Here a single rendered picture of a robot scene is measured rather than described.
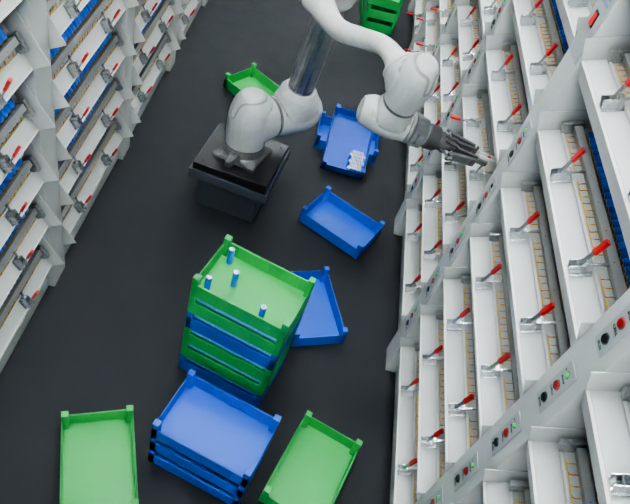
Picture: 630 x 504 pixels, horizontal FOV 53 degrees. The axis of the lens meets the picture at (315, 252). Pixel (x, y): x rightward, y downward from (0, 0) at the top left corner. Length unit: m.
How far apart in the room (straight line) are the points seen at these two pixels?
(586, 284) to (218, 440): 1.11
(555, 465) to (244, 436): 0.96
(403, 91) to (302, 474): 1.18
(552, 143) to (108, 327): 1.50
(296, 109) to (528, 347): 1.43
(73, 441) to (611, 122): 1.64
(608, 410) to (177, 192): 1.99
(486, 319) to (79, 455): 1.21
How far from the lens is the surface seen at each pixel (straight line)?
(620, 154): 1.26
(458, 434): 1.65
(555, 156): 1.53
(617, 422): 1.10
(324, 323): 2.38
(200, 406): 1.94
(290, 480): 2.07
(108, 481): 2.01
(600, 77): 1.47
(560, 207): 1.40
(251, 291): 1.88
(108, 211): 2.60
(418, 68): 1.70
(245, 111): 2.39
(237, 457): 1.89
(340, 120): 3.08
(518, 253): 1.54
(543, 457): 1.25
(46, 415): 2.11
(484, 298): 1.67
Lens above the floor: 1.88
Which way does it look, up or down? 47 degrees down
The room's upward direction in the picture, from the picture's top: 21 degrees clockwise
